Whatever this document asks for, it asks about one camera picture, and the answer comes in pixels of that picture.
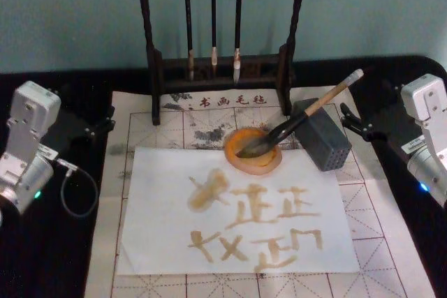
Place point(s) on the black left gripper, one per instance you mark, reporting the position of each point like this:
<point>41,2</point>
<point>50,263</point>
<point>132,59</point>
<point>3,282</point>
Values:
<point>71,134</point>

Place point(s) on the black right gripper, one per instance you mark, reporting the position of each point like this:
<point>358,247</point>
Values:
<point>391,130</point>

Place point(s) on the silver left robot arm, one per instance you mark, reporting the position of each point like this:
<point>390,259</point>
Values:
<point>28,109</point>

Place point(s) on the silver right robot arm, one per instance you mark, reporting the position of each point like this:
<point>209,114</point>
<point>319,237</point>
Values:
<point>422,95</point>

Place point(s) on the grey perforated block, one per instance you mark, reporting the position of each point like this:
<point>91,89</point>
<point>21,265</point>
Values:
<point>324,137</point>

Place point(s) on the white paper sheet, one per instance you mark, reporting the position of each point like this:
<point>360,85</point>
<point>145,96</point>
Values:
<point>157,172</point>

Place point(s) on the dark wooden brush rack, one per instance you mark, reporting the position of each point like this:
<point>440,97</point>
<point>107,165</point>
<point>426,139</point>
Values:
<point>174,85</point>

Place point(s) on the orange ink dish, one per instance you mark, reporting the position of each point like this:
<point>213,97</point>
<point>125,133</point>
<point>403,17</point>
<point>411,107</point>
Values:
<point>251,169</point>

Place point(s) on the white gridded felt mat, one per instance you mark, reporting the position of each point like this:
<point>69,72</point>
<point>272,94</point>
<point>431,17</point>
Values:
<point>366,242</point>

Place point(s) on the thin black hanging brush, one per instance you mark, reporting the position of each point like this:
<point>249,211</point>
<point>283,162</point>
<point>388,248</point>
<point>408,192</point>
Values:
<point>188,15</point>
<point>213,15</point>

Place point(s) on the black table cloth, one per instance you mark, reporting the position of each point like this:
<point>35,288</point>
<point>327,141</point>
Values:
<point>35,259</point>

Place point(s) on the black white-capped hanging brush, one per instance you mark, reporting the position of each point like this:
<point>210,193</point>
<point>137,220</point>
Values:
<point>238,15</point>

